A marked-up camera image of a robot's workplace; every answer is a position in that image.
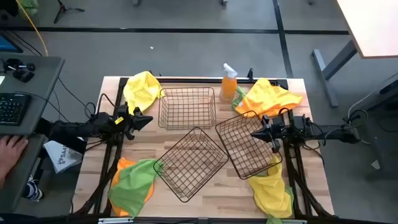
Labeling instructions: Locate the person's foot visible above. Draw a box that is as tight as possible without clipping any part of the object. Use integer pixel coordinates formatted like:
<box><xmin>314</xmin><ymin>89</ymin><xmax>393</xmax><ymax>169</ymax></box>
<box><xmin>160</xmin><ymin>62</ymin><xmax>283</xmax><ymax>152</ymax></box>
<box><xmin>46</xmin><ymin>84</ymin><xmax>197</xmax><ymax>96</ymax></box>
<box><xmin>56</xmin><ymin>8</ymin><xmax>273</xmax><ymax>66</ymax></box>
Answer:
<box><xmin>23</xmin><ymin>175</ymin><xmax>45</xmax><ymax>202</ymax></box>

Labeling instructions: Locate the blue screen monitor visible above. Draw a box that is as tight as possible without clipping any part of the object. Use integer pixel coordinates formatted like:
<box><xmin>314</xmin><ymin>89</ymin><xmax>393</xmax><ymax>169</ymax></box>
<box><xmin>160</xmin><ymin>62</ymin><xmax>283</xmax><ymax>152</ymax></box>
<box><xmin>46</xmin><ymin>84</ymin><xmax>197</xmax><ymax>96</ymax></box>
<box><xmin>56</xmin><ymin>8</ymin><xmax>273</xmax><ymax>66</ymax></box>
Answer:
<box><xmin>0</xmin><ymin>32</ymin><xmax>24</xmax><ymax>54</ymax></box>

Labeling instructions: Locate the light orange microfiber towel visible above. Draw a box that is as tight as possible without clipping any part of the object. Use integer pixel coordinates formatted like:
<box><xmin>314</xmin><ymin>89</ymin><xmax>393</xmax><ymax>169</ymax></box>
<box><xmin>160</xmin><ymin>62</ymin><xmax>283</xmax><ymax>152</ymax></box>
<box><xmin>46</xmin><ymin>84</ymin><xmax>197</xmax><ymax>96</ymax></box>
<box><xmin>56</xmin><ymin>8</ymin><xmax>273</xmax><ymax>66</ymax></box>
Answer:
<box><xmin>234</xmin><ymin>77</ymin><xmax>304</xmax><ymax>119</ymax></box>

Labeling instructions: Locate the gray desk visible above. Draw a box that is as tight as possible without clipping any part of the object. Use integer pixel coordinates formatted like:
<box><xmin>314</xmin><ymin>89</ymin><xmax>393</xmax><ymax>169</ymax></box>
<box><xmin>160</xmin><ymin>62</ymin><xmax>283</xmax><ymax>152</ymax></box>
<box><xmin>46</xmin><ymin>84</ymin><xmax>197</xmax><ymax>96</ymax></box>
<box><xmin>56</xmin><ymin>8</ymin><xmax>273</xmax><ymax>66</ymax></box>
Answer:
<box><xmin>0</xmin><ymin>52</ymin><xmax>65</xmax><ymax>214</ymax></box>

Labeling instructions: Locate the white paper bag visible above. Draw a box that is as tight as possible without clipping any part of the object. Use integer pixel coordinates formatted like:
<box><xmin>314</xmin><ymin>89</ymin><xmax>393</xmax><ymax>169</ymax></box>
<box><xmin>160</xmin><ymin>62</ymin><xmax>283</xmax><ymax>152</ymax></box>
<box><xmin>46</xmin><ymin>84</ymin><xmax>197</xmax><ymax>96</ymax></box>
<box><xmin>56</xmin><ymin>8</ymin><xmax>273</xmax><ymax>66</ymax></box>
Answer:
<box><xmin>43</xmin><ymin>139</ymin><xmax>84</xmax><ymax>174</ymax></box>

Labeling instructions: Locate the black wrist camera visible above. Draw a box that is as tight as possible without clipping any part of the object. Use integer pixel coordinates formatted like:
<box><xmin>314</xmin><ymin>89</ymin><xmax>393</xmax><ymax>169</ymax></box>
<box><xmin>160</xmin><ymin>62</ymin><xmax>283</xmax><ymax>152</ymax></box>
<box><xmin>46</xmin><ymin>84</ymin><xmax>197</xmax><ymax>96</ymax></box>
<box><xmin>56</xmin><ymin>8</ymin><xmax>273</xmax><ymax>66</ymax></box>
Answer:
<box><xmin>110</xmin><ymin>112</ymin><xmax>127</xmax><ymax>129</ymax></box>
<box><xmin>274</xmin><ymin>114</ymin><xmax>292</xmax><ymax>131</ymax></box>

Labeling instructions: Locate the black tripod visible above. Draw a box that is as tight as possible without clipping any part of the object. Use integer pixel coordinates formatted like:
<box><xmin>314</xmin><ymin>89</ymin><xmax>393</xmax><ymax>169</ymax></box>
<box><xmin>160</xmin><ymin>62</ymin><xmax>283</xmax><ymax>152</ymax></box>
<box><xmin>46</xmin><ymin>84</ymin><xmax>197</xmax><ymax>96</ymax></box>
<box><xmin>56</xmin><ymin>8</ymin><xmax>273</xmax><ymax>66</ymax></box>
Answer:
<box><xmin>53</xmin><ymin>0</ymin><xmax>85</xmax><ymax>24</ymax></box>

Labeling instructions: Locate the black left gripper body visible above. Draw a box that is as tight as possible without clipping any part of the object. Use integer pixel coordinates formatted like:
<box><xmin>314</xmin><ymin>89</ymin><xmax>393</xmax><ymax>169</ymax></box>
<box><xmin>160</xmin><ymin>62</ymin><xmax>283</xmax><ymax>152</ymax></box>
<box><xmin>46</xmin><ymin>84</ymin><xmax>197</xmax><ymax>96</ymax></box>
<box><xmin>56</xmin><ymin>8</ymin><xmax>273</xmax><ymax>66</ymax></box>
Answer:
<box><xmin>116</xmin><ymin>104</ymin><xmax>138</xmax><ymax>141</ymax></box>

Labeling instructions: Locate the person's hand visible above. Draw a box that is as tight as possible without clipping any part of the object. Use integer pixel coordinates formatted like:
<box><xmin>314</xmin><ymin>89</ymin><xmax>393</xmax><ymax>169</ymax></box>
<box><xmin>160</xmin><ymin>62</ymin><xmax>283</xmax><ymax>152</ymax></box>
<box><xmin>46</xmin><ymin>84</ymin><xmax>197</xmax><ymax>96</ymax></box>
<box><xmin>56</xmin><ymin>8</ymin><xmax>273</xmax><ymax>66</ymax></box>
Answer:
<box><xmin>0</xmin><ymin>135</ymin><xmax>29</xmax><ymax>187</ymax></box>

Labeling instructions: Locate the yellow cable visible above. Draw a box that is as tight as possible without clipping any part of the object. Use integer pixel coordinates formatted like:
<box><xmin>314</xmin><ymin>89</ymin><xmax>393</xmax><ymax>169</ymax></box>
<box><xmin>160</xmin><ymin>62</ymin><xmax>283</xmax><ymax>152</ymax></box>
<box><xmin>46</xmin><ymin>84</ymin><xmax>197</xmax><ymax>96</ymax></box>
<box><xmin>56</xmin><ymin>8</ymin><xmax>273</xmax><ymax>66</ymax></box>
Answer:
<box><xmin>15</xmin><ymin>0</ymin><xmax>49</xmax><ymax>57</ymax></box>

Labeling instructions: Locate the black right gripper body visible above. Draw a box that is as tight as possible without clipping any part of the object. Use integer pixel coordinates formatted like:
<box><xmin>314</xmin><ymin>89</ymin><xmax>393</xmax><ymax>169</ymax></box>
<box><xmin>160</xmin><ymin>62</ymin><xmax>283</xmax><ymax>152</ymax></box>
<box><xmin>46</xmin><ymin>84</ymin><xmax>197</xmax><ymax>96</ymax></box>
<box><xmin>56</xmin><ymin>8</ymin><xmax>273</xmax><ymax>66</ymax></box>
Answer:
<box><xmin>262</xmin><ymin>113</ymin><xmax>293</xmax><ymax>154</ymax></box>

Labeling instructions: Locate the dark wire basket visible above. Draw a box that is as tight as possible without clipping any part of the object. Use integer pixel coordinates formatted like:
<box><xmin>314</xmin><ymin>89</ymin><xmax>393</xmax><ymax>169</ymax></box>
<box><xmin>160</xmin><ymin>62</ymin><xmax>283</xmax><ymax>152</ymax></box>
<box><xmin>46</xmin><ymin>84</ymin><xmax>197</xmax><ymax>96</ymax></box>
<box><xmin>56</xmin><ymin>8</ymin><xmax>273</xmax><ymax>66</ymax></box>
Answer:
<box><xmin>157</xmin><ymin>86</ymin><xmax>217</xmax><ymax>131</ymax></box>
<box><xmin>152</xmin><ymin>126</ymin><xmax>229</xmax><ymax>203</ymax></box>
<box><xmin>215</xmin><ymin>110</ymin><xmax>284</xmax><ymax>180</ymax></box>

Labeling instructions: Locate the gray table leg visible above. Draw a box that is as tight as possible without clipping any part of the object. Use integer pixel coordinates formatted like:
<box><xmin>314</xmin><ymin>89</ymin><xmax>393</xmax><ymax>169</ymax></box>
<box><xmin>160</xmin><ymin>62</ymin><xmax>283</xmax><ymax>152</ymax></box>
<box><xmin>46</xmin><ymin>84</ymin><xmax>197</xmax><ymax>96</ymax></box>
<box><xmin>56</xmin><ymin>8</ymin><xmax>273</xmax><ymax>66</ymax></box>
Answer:
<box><xmin>310</xmin><ymin>39</ymin><xmax>358</xmax><ymax>108</ymax></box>

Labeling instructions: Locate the white table top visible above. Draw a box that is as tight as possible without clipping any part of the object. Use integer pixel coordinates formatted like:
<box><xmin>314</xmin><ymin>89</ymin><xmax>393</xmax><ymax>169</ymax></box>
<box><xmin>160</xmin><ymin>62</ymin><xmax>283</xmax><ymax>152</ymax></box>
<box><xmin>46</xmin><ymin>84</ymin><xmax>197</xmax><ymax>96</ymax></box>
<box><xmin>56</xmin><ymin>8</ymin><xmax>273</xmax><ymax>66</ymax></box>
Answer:
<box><xmin>335</xmin><ymin>0</ymin><xmax>398</xmax><ymax>59</ymax></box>

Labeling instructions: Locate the silver metal bracket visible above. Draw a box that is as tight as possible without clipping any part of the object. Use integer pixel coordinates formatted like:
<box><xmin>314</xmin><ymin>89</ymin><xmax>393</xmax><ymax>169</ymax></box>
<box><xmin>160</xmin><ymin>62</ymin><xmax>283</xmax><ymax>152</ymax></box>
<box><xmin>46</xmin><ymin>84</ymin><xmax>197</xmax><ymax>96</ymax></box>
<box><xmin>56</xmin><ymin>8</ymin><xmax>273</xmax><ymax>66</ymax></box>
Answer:
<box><xmin>98</xmin><ymin>217</ymin><xmax>135</xmax><ymax>224</ymax></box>

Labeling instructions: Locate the green cloth bundle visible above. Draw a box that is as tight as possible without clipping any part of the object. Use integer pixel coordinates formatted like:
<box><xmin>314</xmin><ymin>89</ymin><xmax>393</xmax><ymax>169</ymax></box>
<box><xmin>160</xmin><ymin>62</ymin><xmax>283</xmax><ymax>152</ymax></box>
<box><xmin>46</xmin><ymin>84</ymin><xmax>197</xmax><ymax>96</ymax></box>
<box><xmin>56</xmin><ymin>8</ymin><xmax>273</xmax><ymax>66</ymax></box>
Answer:
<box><xmin>18</xmin><ymin>0</ymin><xmax>40</xmax><ymax>18</ymax></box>

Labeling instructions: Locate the orange spray bottle white trigger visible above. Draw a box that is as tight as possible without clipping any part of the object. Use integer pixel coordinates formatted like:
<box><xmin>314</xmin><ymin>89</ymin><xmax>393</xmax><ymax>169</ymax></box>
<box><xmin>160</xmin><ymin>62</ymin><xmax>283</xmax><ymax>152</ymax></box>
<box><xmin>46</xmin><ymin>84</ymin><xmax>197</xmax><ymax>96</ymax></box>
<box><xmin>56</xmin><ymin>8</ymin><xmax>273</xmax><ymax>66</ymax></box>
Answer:
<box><xmin>219</xmin><ymin>63</ymin><xmax>239</xmax><ymax>103</ymax></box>

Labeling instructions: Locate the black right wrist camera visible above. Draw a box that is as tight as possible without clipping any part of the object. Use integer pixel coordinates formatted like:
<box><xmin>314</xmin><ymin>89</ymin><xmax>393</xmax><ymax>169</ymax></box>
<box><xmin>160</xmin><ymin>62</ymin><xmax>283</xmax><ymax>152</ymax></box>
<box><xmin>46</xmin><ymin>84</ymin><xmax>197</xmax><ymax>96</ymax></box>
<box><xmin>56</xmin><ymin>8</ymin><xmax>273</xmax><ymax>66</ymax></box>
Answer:
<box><xmin>274</xmin><ymin>114</ymin><xmax>292</xmax><ymax>131</ymax></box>

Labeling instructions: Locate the yellow microfiber towel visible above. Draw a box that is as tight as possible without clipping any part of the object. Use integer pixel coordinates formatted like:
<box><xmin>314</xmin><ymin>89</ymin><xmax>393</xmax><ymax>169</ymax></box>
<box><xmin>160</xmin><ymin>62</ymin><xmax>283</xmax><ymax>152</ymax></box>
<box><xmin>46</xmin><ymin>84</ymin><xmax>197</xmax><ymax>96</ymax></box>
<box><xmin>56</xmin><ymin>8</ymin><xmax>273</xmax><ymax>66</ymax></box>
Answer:
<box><xmin>123</xmin><ymin>70</ymin><xmax>165</xmax><ymax>115</ymax></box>
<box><xmin>248</xmin><ymin>155</ymin><xmax>294</xmax><ymax>219</ymax></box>

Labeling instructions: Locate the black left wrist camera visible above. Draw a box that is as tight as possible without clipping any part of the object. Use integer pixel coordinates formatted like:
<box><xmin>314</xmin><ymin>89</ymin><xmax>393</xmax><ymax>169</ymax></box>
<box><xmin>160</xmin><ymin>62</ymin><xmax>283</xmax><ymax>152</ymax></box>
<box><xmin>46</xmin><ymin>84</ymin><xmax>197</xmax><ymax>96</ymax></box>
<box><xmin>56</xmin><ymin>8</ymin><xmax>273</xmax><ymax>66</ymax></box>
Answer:
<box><xmin>110</xmin><ymin>112</ymin><xmax>127</xmax><ymax>129</ymax></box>

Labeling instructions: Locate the black desk gadget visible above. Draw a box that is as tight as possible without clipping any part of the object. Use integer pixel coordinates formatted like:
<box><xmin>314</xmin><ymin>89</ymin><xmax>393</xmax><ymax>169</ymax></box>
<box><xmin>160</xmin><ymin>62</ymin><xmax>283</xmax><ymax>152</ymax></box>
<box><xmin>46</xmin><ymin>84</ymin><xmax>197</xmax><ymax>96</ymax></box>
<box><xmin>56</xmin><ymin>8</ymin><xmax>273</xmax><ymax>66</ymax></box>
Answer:
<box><xmin>2</xmin><ymin>58</ymin><xmax>36</xmax><ymax>83</ymax></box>

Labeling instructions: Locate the black keyboard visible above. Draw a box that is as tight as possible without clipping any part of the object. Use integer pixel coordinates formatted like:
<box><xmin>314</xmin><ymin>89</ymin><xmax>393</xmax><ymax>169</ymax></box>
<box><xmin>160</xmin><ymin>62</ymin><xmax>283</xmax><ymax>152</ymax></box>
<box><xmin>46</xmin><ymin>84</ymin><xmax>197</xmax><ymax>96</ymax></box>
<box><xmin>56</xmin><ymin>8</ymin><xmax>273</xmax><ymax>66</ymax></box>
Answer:
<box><xmin>0</xmin><ymin>92</ymin><xmax>32</xmax><ymax>127</ymax></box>

